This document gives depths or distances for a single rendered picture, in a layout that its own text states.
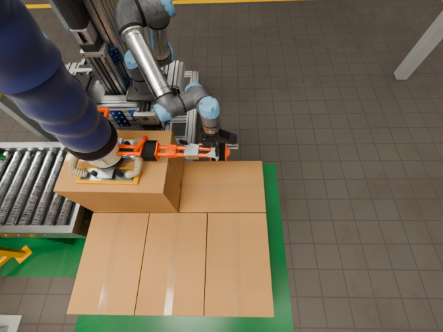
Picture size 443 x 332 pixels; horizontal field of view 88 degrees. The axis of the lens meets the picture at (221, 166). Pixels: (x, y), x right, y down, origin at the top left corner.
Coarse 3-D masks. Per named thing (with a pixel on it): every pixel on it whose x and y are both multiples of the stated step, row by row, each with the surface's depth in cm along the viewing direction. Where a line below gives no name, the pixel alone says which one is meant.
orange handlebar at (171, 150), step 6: (102, 108) 130; (108, 114) 130; (120, 144) 120; (168, 144) 118; (168, 150) 116; (174, 150) 116; (204, 150) 118; (228, 150) 116; (162, 156) 117; (168, 156) 117; (174, 156) 116; (180, 156) 116; (198, 156) 116; (204, 156) 115; (228, 156) 116
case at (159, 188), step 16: (160, 144) 135; (176, 144) 150; (80, 160) 132; (160, 160) 130; (176, 160) 150; (64, 176) 128; (144, 176) 126; (160, 176) 126; (176, 176) 151; (64, 192) 125; (80, 192) 124; (96, 192) 124; (112, 192) 123; (128, 192) 122; (144, 192) 122; (160, 192) 122; (176, 192) 151; (96, 208) 153; (112, 208) 152; (128, 208) 150; (144, 208) 149; (160, 208) 148; (176, 208) 152
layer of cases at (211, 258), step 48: (192, 192) 164; (240, 192) 163; (96, 240) 151; (144, 240) 150; (192, 240) 149; (240, 240) 148; (96, 288) 139; (144, 288) 138; (192, 288) 137; (240, 288) 136
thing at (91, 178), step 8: (80, 168) 127; (88, 168) 127; (96, 168) 127; (120, 168) 127; (128, 168) 127; (88, 176) 125; (96, 176) 124; (120, 176) 123; (120, 184) 124; (128, 184) 123; (136, 184) 123
